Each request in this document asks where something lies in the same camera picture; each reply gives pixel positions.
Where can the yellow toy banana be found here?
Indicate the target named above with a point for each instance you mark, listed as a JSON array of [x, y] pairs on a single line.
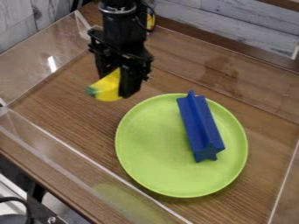
[[105, 90]]

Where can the yellow labelled tin can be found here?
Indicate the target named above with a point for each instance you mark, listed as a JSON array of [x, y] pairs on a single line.
[[150, 21]]

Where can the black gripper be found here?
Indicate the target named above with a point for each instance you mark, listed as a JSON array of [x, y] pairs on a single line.
[[120, 45]]

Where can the green round plate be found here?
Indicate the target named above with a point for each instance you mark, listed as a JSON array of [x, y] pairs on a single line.
[[156, 155]]

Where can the clear acrylic front wall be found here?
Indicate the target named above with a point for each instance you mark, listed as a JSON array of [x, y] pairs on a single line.
[[92, 189]]

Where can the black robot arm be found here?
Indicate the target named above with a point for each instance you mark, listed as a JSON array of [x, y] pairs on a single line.
[[121, 4]]

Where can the clear acrylic corner bracket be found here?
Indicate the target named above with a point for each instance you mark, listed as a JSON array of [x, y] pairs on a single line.
[[85, 26]]

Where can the black metal table bracket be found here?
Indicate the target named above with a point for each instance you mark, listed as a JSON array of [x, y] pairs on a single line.
[[44, 215]]

